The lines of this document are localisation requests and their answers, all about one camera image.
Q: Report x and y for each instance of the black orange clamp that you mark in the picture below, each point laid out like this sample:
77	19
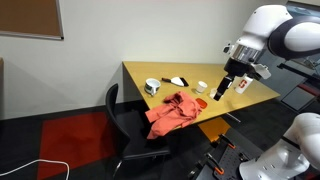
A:
216	165
226	140

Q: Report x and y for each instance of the red plastic lid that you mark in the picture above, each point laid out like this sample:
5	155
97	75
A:
201	103

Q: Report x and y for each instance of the black chair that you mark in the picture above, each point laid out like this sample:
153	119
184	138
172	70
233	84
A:
133	133

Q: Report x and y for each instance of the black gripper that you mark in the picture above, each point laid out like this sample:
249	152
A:
237	68

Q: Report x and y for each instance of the clear plastic container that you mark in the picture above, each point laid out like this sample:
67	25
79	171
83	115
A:
212	93

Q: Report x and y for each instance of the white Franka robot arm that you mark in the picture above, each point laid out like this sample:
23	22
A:
266	20

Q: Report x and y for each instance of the red-orange clothing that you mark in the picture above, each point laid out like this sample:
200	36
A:
173	111

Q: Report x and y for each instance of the cork board with metal frame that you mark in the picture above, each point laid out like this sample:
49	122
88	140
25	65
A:
26	16

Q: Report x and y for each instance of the black robot mounting board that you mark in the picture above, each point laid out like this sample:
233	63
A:
230	160

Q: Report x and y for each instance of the white wall outlet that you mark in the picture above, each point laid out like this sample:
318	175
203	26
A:
227	48

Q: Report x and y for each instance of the white paper cup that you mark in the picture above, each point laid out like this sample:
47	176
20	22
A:
201	87

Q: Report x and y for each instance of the white and green mug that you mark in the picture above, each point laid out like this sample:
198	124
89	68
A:
152	86

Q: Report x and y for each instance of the wooden table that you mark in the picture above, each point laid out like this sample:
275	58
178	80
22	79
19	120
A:
200	71

